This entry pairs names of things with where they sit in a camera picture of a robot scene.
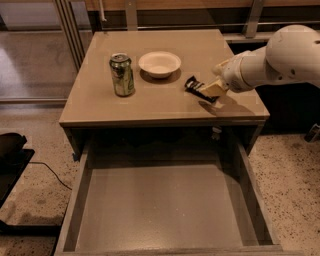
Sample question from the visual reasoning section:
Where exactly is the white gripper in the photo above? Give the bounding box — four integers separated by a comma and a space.
199, 53, 253, 97

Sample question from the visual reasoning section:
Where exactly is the black rxbar chocolate wrapper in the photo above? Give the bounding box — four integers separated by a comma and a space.
184, 76, 218, 103

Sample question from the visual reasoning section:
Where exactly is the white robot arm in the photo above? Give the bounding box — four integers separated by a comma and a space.
199, 25, 320, 97

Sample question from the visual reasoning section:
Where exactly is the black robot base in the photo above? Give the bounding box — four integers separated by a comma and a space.
0, 133, 35, 207

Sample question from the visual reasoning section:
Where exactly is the small drawer lock latch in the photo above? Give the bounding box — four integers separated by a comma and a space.
212, 126, 222, 140

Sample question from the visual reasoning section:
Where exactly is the grey cabinet counter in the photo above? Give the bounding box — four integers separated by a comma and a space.
59, 30, 269, 154

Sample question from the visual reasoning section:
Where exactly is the open grey top drawer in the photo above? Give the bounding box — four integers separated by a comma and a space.
54, 141, 303, 256

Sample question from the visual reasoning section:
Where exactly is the white paper bowl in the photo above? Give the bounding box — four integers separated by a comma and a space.
138, 51, 181, 79

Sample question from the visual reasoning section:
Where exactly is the green soda can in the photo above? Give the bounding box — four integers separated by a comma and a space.
109, 53, 135, 97

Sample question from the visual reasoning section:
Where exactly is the metal railing frame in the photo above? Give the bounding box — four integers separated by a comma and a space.
52, 0, 320, 68

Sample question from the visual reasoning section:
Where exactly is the black floor cable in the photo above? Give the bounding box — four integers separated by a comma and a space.
28, 161, 73, 191

